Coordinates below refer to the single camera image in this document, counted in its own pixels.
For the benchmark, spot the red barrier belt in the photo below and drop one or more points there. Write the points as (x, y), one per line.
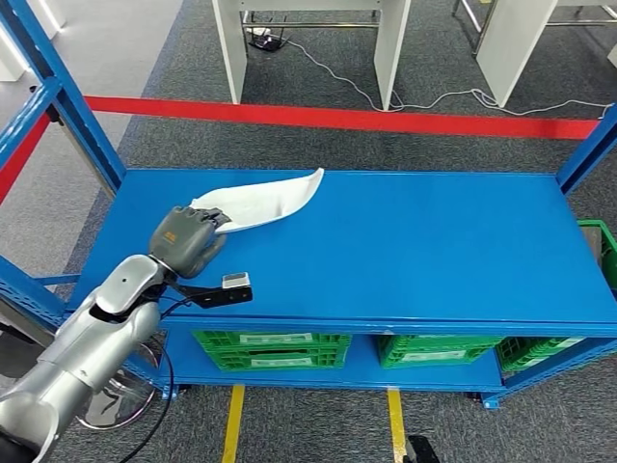
(337, 118)
(19, 160)

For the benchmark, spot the yellow floor marking tape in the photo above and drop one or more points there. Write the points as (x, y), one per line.
(234, 422)

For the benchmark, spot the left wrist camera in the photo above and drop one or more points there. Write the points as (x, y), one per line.
(231, 294)

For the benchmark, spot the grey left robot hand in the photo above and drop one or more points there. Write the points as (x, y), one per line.
(185, 243)

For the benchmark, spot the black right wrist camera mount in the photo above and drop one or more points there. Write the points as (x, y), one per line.
(422, 450)

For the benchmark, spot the blue metal shelf rack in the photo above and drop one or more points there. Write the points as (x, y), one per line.
(409, 243)

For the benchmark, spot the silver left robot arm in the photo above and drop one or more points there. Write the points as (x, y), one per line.
(87, 345)

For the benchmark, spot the white curved plastic part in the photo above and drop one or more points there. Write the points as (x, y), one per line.
(270, 201)

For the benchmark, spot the white display plinth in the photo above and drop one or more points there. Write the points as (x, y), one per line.
(7, 64)

